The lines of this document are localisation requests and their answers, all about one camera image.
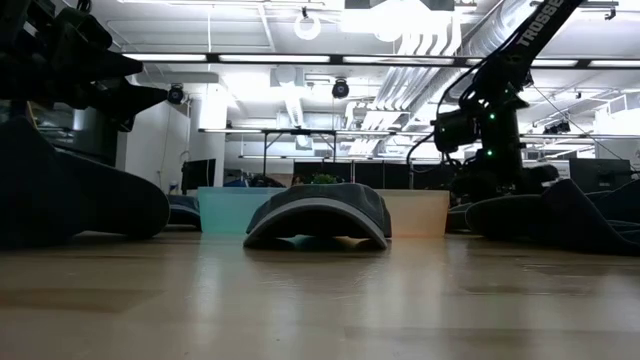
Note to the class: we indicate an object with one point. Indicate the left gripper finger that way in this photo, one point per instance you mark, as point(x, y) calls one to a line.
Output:
point(127, 102)
point(120, 65)

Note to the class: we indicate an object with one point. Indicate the dark shoe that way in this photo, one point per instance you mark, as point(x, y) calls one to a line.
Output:
point(184, 210)
point(60, 200)

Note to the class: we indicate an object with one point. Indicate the grey shoe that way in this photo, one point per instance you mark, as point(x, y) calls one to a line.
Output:
point(320, 200)

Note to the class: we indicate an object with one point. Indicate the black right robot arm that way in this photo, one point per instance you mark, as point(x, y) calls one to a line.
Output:
point(500, 100)

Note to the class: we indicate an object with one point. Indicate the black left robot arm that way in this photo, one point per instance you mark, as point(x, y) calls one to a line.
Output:
point(25, 50)

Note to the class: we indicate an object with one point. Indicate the black computer monitor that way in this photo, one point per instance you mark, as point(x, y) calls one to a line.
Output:
point(600, 175)
point(198, 174)

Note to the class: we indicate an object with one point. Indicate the white bottle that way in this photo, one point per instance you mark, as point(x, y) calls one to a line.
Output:
point(173, 187)

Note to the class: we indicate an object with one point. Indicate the orange translucent plastic bin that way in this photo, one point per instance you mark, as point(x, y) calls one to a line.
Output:
point(420, 212)

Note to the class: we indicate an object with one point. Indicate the dark partition panels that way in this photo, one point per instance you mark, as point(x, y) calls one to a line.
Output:
point(395, 175)

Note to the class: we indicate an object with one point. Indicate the teal translucent plastic bin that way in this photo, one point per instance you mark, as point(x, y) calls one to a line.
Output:
point(225, 210)

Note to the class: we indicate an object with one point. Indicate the white ceiling pipes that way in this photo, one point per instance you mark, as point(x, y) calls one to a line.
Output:
point(420, 45)

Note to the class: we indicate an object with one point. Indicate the person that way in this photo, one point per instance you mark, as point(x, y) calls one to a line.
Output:
point(298, 180)

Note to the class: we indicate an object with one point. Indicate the black round ceiling camera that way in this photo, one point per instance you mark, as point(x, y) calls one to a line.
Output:
point(175, 94)
point(340, 89)

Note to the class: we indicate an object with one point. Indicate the black ceiling camera cluster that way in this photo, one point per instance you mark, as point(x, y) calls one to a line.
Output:
point(556, 128)

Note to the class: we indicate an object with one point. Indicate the silver spiral air duct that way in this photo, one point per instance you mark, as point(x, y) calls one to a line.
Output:
point(487, 37)

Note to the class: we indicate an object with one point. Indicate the black workstation frame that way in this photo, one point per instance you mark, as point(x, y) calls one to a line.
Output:
point(300, 132)

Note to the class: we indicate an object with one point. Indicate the black ceiling light rail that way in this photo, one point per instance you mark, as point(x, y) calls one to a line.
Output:
point(336, 59)

